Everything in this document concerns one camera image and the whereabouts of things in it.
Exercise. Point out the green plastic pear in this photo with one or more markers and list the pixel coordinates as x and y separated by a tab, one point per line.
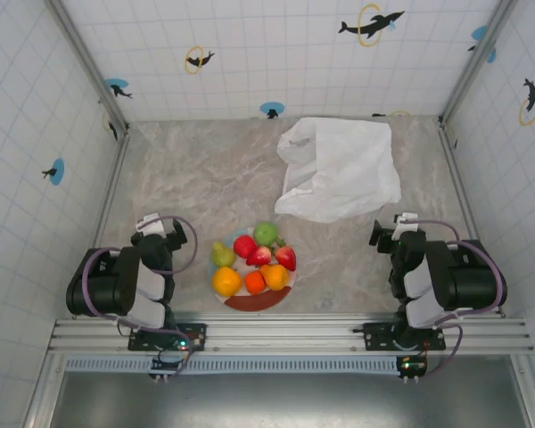
222	255

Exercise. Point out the red plastic apple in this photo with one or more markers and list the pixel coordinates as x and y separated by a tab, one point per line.
244	246

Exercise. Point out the yellow round plastic fruit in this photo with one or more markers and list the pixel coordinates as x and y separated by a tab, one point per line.
226	282

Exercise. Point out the white plastic bag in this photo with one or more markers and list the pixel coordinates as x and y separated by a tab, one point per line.
343	174

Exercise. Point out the red plastic strawberry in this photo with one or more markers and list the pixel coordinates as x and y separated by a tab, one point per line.
286	257
259	256

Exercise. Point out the green plastic apple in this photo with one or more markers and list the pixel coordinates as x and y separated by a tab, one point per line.
265	232

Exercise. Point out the orange plastic tangerine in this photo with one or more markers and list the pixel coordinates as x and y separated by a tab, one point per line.
254	282

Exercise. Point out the orange-yellow plastic pear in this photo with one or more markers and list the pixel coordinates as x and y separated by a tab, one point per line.
274	276

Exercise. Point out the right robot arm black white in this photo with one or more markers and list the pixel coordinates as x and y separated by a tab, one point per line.
468	285

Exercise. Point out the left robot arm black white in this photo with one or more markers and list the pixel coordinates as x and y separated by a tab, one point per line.
102	285

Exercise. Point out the round multicoloured plate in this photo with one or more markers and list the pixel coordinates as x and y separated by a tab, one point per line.
254	303

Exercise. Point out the dolphin blue circle sticker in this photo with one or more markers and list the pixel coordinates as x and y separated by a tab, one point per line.
272	108
479	32
59	171
116	84

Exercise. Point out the grey metal panel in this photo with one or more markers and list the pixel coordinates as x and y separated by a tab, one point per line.
294	401

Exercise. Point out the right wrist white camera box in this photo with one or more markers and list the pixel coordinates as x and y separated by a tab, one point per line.
403	229

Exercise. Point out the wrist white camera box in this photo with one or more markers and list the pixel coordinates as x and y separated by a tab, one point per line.
149	227
403	229

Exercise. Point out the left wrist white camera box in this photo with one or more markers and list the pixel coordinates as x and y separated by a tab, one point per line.
149	227

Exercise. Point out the aluminium table side rail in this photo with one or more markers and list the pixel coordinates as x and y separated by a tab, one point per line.
458	178
110	191

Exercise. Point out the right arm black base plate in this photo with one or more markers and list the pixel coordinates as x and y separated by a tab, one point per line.
374	334

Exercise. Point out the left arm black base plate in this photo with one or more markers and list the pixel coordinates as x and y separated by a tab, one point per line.
196	334

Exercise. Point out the aluminium mounting rail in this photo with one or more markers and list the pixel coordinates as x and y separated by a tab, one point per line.
285	332

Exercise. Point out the aluminium frame bar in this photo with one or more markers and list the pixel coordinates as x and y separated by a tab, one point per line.
44	392
528	392

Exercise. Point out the aluminium frame post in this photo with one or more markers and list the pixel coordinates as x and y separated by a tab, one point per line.
91	67
474	67

